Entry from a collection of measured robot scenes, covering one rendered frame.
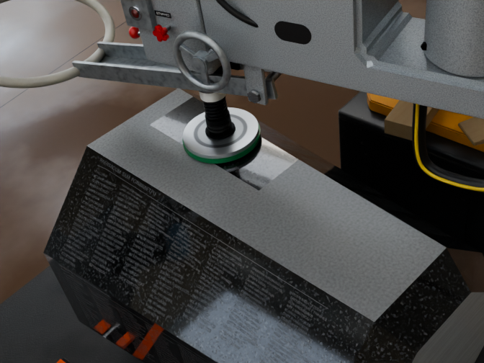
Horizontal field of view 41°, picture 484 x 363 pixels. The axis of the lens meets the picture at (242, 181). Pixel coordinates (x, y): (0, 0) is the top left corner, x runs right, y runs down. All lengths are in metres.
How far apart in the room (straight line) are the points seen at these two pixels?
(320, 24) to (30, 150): 2.47
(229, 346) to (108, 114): 2.25
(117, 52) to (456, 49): 1.08
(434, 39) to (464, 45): 0.06
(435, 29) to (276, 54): 0.34
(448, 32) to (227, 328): 0.82
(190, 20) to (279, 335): 0.72
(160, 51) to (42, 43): 2.96
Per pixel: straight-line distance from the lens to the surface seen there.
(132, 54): 1.92
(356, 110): 2.07
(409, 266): 1.45
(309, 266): 1.45
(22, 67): 4.30
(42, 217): 3.11
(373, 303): 1.38
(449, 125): 1.95
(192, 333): 1.61
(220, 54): 1.38
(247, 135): 1.75
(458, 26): 1.18
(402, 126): 1.87
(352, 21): 1.25
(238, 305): 1.52
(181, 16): 1.47
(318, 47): 1.31
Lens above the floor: 1.98
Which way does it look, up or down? 42 degrees down
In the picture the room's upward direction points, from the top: 11 degrees counter-clockwise
